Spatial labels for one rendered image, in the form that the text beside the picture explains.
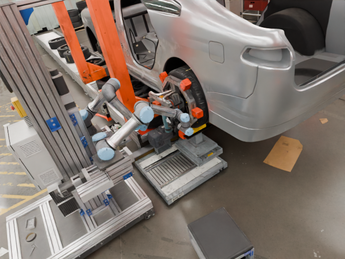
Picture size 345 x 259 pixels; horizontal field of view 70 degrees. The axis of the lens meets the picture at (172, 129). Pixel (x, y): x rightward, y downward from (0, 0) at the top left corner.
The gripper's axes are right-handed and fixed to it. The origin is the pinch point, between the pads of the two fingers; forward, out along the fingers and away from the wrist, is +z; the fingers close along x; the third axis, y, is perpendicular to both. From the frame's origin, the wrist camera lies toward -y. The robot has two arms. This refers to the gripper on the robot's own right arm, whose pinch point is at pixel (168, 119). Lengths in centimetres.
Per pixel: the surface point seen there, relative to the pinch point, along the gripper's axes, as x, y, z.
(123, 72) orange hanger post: 10, 37, 60
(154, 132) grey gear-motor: -3, -43, 48
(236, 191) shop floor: -34, -83, -56
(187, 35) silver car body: -30, 72, -4
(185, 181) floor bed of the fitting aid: 2, -75, -13
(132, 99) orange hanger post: 9, 4, 60
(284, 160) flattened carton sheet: -105, -82, -61
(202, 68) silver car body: -30, 47, -21
